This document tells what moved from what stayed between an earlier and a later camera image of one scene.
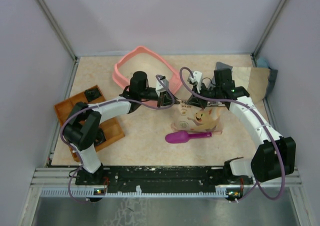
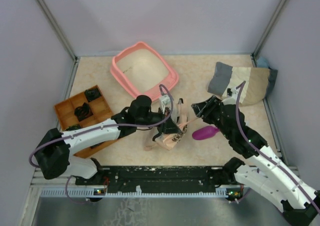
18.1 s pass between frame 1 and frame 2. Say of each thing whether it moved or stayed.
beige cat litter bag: moved
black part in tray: stayed
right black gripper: moved
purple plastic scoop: moved
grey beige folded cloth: stayed
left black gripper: moved
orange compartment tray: stayed
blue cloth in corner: stayed
